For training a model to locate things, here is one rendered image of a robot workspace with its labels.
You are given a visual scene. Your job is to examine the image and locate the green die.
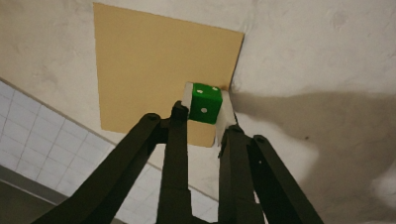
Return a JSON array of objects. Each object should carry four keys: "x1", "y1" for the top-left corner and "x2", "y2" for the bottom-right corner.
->
[{"x1": 188, "y1": 82, "x2": 223, "y2": 125}]

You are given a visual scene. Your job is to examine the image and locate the tan flat mat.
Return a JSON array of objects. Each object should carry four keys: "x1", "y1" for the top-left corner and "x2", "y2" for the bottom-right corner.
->
[{"x1": 93, "y1": 2, "x2": 244, "y2": 148}]

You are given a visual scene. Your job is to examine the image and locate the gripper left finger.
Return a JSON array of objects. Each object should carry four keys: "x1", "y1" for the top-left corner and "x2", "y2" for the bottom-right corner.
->
[{"x1": 31, "y1": 81, "x2": 193, "y2": 224}]

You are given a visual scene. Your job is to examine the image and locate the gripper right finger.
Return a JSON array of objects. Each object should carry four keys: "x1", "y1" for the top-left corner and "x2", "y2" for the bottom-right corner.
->
[{"x1": 215, "y1": 89, "x2": 324, "y2": 224}]

